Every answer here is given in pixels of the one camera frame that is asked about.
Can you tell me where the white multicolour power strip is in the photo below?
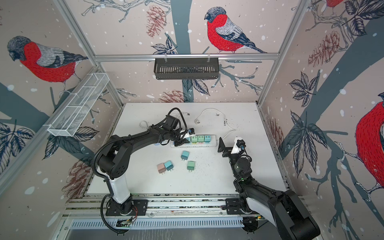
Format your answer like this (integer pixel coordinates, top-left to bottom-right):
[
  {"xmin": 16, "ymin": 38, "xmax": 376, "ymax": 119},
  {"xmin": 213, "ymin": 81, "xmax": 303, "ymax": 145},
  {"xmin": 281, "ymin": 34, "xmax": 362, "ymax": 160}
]
[{"xmin": 170, "ymin": 107, "xmax": 237, "ymax": 148}]

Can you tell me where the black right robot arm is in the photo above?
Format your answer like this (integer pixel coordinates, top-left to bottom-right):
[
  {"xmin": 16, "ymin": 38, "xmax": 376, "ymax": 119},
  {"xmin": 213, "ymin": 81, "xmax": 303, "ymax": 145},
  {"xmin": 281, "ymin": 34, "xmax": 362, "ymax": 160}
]
[{"xmin": 218, "ymin": 138, "xmax": 321, "ymax": 240}]

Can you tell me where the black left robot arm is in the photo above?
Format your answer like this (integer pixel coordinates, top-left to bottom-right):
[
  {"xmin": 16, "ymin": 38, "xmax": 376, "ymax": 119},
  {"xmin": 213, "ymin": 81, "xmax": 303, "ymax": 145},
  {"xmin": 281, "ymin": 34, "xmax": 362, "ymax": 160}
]
[{"xmin": 91, "ymin": 108, "xmax": 195, "ymax": 216}]

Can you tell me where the pink USB charger plug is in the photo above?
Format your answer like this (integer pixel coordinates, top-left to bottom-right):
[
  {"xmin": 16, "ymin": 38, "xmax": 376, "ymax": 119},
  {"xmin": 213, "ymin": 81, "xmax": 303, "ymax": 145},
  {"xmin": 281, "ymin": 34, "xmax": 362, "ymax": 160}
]
[{"xmin": 157, "ymin": 163, "xmax": 167, "ymax": 174}]

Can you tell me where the teal charger beside pink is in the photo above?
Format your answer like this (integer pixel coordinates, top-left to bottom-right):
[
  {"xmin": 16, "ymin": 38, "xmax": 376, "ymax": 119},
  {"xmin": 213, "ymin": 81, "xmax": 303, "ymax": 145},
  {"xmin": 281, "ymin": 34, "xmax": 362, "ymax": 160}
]
[{"xmin": 164, "ymin": 161, "xmax": 174, "ymax": 171}]

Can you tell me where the blue square power socket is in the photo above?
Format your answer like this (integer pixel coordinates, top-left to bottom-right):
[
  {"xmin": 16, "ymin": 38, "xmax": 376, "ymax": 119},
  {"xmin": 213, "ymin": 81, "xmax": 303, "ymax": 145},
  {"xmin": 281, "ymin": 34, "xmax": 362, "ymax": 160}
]
[{"xmin": 139, "ymin": 121, "xmax": 150, "ymax": 130}]

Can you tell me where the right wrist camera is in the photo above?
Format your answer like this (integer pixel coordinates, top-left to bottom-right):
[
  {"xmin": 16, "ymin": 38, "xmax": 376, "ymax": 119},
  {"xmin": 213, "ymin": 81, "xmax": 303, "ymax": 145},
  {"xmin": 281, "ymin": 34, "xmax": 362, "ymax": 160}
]
[{"xmin": 231, "ymin": 137, "xmax": 246, "ymax": 154}]

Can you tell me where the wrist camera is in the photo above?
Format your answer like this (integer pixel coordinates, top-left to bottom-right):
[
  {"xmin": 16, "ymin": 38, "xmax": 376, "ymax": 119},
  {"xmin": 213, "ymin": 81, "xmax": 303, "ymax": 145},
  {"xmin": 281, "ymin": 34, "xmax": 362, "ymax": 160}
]
[
  {"xmin": 231, "ymin": 137, "xmax": 246, "ymax": 154},
  {"xmin": 183, "ymin": 128, "xmax": 196, "ymax": 139}
]

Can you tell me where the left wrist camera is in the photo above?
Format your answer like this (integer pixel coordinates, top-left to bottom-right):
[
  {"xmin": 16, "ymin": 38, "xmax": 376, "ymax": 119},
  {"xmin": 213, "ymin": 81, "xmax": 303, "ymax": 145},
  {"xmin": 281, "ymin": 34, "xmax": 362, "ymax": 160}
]
[{"xmin": 183, "ymin": 128, "xmax": 196, "ymax": 139}]

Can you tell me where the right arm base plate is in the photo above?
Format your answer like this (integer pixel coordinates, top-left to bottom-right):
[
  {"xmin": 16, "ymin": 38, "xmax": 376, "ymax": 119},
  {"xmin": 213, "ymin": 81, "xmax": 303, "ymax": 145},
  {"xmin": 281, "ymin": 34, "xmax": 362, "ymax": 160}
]
[{"xmin": 221, "ymin": 198, "xmax": 260, "ymax": 215}]

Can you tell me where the black wire wall basket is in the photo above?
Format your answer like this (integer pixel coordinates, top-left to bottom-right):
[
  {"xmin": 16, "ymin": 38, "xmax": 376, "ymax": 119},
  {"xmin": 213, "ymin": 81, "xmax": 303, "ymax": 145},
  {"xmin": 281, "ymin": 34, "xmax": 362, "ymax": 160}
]
[{"xmin": 154, "ymin": 58, "xmax": 220, "ymax": 80}]

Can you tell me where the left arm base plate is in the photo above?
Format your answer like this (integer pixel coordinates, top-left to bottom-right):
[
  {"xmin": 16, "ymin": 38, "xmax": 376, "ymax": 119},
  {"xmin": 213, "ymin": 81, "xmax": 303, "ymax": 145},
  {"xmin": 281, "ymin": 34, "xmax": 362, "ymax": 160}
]
[{"xmin": 106, "ymin": 199, "xmax": 148, "ymax": 217}]

